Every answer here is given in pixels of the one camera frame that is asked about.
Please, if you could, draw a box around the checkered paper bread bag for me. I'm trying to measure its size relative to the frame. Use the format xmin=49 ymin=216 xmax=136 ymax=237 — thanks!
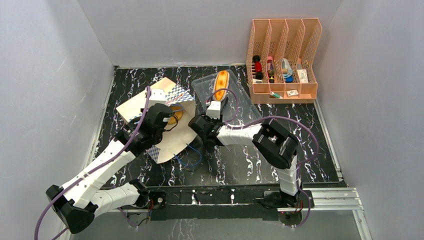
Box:
xmin=115 ymin=77 xmax=200 ymax=165

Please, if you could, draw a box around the round yellow fake bun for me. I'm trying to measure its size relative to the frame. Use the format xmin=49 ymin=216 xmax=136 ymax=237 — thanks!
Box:
xmin=168 ymin=104 xmax=184 ymax=125

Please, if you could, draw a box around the clear plastic tray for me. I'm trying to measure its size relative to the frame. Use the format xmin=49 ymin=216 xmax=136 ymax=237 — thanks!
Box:
xmin=190 ymin=69 xmax=262 ymax=125

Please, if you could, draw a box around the yellow fake bread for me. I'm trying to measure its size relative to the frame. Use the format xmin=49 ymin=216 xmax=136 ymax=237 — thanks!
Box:
xmin=212 ymin=70 xmax=230 ymax=102

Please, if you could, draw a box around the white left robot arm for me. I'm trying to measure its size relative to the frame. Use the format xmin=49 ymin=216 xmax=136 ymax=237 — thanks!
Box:
xmin=46 ymin=103 xmax=173 ymax=234

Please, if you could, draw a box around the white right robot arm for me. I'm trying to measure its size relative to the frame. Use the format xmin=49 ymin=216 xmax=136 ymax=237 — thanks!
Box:
xmin=188 ymin=114 xmax=302 ymax=208

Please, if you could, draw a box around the green tipped tube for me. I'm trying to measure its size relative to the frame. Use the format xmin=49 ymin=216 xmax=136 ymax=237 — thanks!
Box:
xmin=269 ymin=91 xmax=284 ymax=99

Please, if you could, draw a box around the red black dumbbell toy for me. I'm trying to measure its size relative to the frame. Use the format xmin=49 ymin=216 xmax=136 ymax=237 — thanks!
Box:
xmin=252 ymin=55 xmax=263 ymax=80

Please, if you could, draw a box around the red pink bottle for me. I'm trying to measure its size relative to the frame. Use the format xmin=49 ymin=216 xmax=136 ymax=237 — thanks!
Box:
xmin=266 ymin=56 xmax=275 ymax=84

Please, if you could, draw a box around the small white card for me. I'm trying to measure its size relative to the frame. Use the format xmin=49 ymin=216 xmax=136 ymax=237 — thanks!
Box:
xmin=286 ymin=89 xmax=299 ymax=98

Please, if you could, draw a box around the peach desk file organizer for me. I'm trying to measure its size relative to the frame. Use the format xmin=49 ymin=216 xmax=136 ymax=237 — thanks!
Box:
xmin=246 ymin=18 xmax=323 ymax=104

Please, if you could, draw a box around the blue tape roll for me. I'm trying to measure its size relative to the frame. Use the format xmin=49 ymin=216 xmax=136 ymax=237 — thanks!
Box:
xmin=281 ymin=58 xmax=294 ymax=83

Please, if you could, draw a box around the white small box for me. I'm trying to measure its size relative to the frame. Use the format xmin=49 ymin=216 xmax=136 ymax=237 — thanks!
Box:
xmin=296 ymin=58 xmax=309 ymax=84

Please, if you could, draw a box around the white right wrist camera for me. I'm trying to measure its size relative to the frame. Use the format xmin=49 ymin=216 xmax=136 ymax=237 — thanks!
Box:
xmin=205 ymin=100 xmax=222 ymax=120

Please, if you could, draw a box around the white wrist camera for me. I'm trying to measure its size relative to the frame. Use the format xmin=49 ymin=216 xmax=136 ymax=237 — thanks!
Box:
xmin=205 ymin=100 xmax=222 ymax=120
xmin=145 ymin=88 xmax=166 ymax=108

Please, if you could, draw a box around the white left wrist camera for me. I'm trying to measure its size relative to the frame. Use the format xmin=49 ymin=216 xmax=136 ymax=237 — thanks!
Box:
xmin=145 ymin=88 xmax=166 ymax=108

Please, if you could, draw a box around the aluminium front rail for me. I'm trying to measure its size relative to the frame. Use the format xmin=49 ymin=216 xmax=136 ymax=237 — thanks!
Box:
xmin=90 ymin=185 xmax=363 ymax=211

